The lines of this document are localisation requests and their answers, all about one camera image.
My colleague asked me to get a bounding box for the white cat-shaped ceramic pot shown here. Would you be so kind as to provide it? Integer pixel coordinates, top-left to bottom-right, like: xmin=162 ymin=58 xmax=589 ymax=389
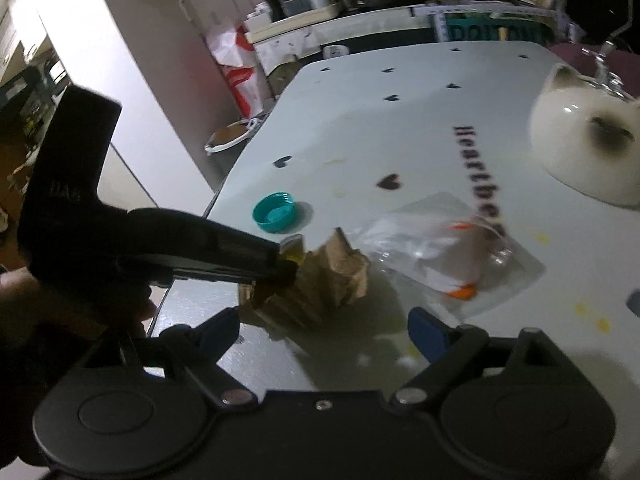
xmin=529 ymin=63 xmax=640 ymax=207

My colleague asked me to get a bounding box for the silver metal ornament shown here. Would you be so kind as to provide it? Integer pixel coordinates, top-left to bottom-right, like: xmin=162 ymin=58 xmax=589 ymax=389
xmin=582 ymin=40 xmax=626 ymax=96

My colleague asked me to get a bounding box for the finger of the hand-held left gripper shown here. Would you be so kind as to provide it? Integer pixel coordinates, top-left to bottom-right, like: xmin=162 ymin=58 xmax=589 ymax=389
xmin=127 ymin=208 xmax=305 ymax=267
xmin=170 ymin=264 xmax=297 ymax=287

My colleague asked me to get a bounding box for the cream two-tier rack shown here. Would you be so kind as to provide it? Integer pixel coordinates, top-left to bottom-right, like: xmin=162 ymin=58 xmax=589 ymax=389
xmin=222 ymin=0 xmax=341 ymax=43

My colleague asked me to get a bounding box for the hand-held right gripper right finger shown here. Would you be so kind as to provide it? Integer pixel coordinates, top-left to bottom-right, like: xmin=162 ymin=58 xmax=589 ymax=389
xmin=387 ymin=306 xmax=576 ymax=411

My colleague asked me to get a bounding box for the white perforated metal rack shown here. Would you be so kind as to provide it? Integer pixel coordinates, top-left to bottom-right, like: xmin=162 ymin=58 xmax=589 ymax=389
xmin=407 ymin=2 xmax=576 ymax=43

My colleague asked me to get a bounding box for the teal printed plate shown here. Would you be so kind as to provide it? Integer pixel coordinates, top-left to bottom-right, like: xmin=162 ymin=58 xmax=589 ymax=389
xmin=445 ymin=15 xmax=546 ymax=43

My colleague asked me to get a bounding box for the teal bottle cap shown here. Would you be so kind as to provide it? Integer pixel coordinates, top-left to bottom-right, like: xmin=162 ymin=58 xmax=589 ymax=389
xmin=252 ymin=191 xmax=297 ymax=233

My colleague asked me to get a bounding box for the clear plastic bag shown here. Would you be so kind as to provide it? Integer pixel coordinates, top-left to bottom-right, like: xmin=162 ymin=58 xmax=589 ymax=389
xmin=347 ymin=191 xmax=546 ymax=321

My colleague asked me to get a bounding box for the person's left hand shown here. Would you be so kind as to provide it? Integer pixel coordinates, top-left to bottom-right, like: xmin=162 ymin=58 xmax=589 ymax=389
xmin=0 ymin=265 xmax=157 ymax=361

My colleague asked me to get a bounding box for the brown gold wrapper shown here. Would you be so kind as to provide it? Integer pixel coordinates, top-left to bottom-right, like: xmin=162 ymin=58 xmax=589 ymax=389
xmin=239 ymin=227 xmax=371 ymax=331

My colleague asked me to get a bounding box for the grey bin with white liner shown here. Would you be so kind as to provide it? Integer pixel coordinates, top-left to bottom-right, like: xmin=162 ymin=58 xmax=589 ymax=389
xmin=204 ymin=120 xmax=266 ymax=186

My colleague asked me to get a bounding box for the bear printed cloth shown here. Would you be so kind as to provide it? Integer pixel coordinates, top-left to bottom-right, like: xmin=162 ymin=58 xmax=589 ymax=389
xmin=252 ymin=30 xmax=326 ymax=98

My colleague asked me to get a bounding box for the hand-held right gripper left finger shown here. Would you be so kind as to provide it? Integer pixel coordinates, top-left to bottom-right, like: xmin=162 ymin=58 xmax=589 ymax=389
xmin=70 ymin=307 xmax=258 ymax=408

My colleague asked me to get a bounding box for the maroon chair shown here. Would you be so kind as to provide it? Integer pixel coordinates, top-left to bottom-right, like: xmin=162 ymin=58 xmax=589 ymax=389
xmin=550 ymin=40 xmax=640 ymax=101

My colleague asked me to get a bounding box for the red and white plastic bag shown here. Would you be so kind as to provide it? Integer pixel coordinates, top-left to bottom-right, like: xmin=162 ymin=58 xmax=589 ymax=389
xmin=207 ymin=25 xmax=263 ymax=118

